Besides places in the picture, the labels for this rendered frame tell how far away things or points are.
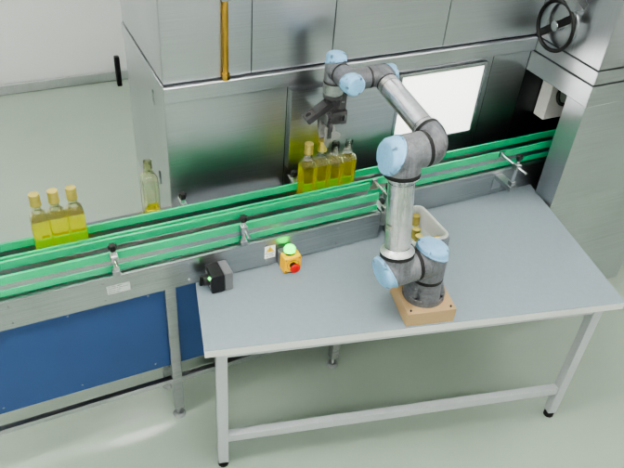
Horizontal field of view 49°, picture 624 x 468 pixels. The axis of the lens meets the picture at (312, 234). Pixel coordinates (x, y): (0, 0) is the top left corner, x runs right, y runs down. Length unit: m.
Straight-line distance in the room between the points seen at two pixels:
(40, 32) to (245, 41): 3.17
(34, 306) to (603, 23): 2.30
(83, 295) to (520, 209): 1.87
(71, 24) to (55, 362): 3.29
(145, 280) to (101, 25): 3.31
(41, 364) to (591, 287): 2.08
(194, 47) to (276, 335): 1.01
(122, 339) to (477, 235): 1.48
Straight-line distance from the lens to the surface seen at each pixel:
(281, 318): 2.42
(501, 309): 2.62
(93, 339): 2.63
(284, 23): 2.49
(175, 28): 2.36
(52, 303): 2.45
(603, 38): 2.93
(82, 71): 5.63
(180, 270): 2.48
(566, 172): 3.17
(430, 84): 2.90
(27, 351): 2.61
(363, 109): 2.77
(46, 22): 5.45
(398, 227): 2.20
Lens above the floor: 2.48
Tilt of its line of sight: 38 degrees down
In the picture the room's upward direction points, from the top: 5 degrees clockwise
